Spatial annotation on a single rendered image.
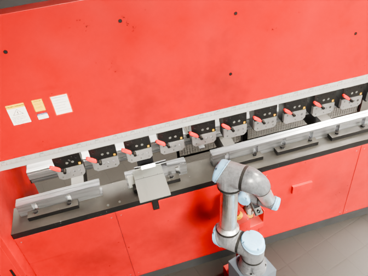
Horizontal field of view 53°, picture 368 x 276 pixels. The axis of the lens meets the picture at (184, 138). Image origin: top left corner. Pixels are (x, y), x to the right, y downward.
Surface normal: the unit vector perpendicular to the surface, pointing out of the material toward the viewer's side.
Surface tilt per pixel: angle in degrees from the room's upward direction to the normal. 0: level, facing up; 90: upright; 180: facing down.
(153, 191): 0
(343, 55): 90
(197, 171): 0
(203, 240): 90
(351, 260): 0
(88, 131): 90
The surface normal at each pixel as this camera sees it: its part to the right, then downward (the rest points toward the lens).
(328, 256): -0.09, -0.77
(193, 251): 0.27, 0.59
